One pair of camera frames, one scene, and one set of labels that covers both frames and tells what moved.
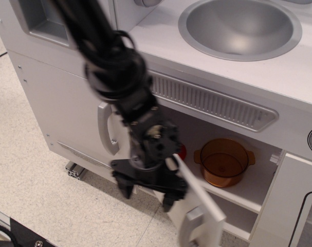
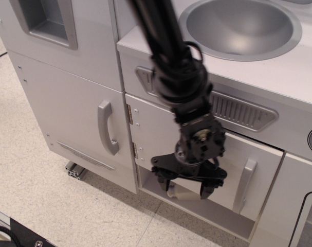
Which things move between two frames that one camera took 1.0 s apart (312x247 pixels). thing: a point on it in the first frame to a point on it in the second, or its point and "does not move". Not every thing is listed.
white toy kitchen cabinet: [238, 82] does not move
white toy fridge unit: [76, 122] does not move
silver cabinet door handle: [193, 218] to [243, 186]
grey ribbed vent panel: [201, 100] does not move
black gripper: [153, 175] to [169, 166]
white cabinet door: [199, 217] to [156, 133]
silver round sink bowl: [240, 30] does not move
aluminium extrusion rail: [77, 171] does not move
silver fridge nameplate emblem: [82, 155] does not move
